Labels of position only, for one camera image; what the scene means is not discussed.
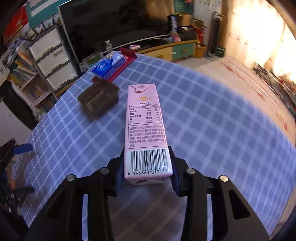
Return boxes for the pink milk carton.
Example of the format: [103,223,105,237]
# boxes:
[124,83,173,185]

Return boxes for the teal yellow tv cabinet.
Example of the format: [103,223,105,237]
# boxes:
[136,40,200,62]

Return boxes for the white drawer unit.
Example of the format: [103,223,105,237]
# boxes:
[28,25,78,93]

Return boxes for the clear water bottle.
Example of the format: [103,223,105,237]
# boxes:
[105,40,113,53]

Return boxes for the large flat television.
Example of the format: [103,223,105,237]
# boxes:
[58,1,174,64]

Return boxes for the blue tissue pack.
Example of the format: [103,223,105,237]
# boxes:
[92,52,126,80]

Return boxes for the cream window curtains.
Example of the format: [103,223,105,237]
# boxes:
[223,1,295,81]

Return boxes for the black tower fan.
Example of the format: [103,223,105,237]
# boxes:
[207,11,222,61]

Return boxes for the white air conditioner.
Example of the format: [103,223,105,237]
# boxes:
[194,0,223,45]

